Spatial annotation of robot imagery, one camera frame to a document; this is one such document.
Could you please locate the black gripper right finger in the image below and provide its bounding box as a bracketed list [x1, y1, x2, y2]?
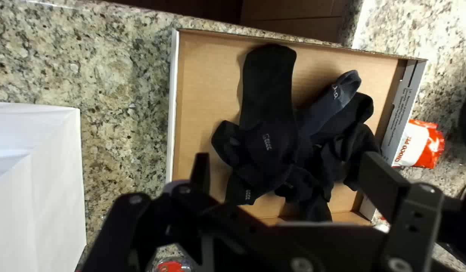
[358, 150, 447, 272]

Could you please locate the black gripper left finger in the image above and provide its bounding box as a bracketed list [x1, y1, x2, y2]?
[84, 152, 276, 272]

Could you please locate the red and white chip bag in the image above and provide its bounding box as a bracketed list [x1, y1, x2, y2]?
[391, 118, 449, 171]

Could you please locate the shallow cardboard box tray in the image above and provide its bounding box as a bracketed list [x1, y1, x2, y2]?
[166, 28, 430, 230]

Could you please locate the white paper bag with handles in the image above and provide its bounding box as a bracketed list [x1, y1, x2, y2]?
[0, 102, 88, 272]

